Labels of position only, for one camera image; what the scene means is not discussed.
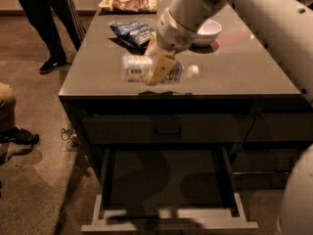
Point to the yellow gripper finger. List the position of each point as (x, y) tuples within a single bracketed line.
[(162, 66)]

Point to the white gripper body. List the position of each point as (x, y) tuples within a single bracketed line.
[(174, 37)]

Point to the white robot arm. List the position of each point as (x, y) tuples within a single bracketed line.
[(284, 28)]

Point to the closed top drawer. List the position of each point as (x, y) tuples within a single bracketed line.
[(144, 129)]

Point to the open middle drawer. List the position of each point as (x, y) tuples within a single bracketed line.
[(168, 193)]

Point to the blue chip bag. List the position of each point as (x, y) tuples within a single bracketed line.
[(137, 35)]

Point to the brown snack bag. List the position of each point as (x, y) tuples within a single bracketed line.
[(129, 6)]

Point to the white ceramic bowl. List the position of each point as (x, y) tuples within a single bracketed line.
[(207, 33)]

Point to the right cabinet drawers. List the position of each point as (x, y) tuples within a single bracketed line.
[(282, 129)]

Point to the standing person black trousers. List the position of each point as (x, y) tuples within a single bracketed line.
[(39, 14)]

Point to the seated person leg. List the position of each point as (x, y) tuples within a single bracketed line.
[(9, 132)]

